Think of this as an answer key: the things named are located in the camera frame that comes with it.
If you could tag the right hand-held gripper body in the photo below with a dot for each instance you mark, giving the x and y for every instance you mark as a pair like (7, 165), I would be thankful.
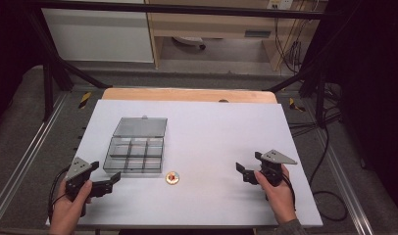
(273, 163)

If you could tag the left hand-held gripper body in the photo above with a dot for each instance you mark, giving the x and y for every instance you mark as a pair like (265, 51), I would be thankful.
(77, 169)

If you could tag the person's right hand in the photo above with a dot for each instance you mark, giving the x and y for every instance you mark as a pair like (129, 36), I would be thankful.
(278, 197)

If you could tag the person's left hand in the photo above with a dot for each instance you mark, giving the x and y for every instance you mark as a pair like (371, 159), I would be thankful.
(68, 210)

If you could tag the clear plastic compartment box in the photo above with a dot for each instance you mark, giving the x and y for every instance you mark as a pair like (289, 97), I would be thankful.
(136, 147)

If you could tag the yellow and black tape strip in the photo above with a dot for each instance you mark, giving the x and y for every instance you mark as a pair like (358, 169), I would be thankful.
(85, 100)
(296, 105)

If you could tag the round gold and red badge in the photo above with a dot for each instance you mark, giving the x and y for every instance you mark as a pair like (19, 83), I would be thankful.
(172, 178)

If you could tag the wooden table board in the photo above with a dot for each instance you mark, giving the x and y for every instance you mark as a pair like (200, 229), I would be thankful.
(187, 95)

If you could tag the white cabinet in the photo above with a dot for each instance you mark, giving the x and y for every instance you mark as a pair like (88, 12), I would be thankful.
(99, 34)

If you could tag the white chair base with caster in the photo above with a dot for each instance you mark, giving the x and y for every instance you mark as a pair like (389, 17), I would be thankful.
(189, 40)

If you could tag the light wooden desk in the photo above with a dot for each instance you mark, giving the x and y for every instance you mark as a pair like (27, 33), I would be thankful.
(216, 26)

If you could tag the white power strip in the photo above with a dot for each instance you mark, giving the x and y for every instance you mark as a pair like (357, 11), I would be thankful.
(280, 4)

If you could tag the aluminium floor rail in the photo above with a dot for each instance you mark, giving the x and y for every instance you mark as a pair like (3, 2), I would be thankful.
(25, 153)
(345, 192)

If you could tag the black metal frame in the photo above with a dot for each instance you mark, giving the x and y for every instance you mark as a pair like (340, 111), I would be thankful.
(174, 9)

